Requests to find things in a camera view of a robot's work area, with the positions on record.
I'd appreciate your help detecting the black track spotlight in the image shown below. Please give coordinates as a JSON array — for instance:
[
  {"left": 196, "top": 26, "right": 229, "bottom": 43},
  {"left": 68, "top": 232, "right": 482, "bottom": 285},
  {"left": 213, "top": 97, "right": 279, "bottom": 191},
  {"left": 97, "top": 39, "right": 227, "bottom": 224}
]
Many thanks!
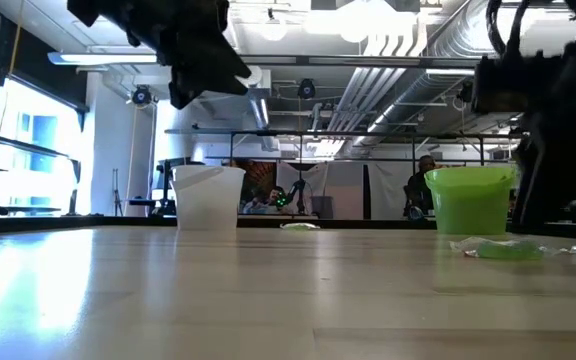
[{"left": 456, "top": 79, "right": 475, "bottom": 105}]

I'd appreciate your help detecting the person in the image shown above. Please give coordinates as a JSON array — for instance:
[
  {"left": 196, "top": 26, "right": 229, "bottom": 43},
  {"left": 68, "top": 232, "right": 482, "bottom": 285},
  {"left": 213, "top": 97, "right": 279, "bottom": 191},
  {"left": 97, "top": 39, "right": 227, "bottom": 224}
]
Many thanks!
[
  {"left": 241, "top": 186, "right": 294, "bottom": 216},
  {"left": 403, "top": 154, "right": 439, "bottom": 220}
]

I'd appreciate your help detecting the black overhead beam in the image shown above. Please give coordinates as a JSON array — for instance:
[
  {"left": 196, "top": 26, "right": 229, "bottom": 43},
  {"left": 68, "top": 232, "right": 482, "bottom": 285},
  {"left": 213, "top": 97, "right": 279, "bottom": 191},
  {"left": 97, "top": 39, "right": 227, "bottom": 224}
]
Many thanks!
[{"left": 87, "top": 53, "right": 484, "bottom": 70}]

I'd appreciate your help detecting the white plastic bucket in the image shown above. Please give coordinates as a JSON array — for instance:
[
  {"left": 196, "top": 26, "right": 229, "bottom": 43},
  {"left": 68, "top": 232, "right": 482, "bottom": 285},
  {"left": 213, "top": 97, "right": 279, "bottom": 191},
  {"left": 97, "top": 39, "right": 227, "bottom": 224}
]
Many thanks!
[{"left": 170, "top": 165, "right": 247, "bottom": 231}]

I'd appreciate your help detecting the black shelf rack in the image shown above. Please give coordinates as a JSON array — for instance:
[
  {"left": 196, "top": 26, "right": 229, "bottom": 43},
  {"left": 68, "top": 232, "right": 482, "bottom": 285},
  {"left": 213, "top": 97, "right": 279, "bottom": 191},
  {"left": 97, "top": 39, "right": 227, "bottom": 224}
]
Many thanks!
[{"left": 0, "top": 127, "right": 83, "bottom": 217}]

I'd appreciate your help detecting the red patterned tapestry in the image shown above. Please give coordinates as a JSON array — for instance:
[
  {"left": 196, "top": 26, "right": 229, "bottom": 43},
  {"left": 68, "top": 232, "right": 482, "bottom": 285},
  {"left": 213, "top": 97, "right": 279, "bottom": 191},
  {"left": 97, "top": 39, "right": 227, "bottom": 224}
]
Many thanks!
[{"left": 240, "top": 159, "right": 278, "bottom": 214}]

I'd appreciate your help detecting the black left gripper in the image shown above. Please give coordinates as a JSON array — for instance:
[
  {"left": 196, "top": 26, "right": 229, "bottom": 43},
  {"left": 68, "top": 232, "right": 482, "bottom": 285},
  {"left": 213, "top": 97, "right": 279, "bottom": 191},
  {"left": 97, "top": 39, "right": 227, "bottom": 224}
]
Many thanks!
[{"left": 155, "top": 0, "right": 252, "bottom": 110}]

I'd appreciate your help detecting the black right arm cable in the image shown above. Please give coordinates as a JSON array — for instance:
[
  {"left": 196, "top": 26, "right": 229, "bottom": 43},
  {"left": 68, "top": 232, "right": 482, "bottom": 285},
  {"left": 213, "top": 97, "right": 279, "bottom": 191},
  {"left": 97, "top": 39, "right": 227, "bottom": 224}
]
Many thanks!
[{"left": 485, "top": 0, "right": 532, "bottom": 57}]

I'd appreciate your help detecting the green plastic bucket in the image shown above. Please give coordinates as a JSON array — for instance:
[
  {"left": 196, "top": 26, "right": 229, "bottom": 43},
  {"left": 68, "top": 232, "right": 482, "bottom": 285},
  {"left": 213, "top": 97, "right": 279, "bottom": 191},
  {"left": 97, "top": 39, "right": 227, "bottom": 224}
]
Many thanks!
[{"left": 423, "top": 165, "right": 518, "bottom": 236}]

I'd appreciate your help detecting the black metal rack frame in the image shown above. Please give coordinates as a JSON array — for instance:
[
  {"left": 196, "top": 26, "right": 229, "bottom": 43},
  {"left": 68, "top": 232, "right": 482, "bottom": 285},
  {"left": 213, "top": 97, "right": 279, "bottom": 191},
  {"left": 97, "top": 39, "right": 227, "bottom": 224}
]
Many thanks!
[{"left": 165, "top": 128, "right": 527, "bottom": 166}]

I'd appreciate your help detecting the ceiling light strip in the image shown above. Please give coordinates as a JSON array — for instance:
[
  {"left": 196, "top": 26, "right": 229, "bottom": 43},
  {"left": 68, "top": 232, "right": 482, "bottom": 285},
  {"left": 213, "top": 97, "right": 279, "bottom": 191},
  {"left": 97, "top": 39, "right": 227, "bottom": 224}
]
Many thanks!
[
  {"left": 425, "top": 67, "right": 477, "bottom": 77},
  {"left": 47, "top": 51, "right": 159, "bottom": 66}
]

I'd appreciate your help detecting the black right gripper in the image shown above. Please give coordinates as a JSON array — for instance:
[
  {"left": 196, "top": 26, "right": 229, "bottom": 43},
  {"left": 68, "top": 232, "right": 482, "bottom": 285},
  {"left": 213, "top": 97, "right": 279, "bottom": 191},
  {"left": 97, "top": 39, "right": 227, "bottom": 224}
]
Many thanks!
[{"left": 471, "top": 49, "right": 576, "bottom": 226}]

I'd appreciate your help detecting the white cloth partition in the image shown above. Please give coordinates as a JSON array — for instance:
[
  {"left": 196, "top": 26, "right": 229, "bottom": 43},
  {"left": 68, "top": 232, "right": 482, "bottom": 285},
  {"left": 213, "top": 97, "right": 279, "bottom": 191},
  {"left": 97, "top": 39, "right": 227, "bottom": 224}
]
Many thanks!
[{"left": 276, "top": 160, "right": 419, "bottom": 220}]

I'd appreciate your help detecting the black round ceiling camera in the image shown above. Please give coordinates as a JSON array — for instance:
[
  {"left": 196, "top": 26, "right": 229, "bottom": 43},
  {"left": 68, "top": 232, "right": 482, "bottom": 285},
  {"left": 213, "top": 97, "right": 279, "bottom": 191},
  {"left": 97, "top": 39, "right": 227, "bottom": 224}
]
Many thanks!
[
  {"left": 296, "top": 77, "right": 318, "bottom": 100},
  {"left": 130, "top": 84, "right": 155, "bottom": 108}
]

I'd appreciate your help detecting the black tripod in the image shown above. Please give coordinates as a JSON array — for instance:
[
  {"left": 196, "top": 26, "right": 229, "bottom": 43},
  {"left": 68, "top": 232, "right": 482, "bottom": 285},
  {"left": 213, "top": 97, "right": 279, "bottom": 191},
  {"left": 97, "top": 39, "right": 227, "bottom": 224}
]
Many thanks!
[{"left": 111, "top": 168, "right": 124, "bottom": 217}]

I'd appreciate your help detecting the green candy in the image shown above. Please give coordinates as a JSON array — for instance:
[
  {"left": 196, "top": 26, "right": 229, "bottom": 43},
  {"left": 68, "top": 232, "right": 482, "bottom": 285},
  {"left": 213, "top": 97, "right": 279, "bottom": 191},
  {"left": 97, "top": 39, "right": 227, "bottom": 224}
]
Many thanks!
[
  {"left": 279, "top": 222, "right": 322, "bottom": 232},
  {"left": 449, "top": 236, "right": 562, "bottom": 261}
]

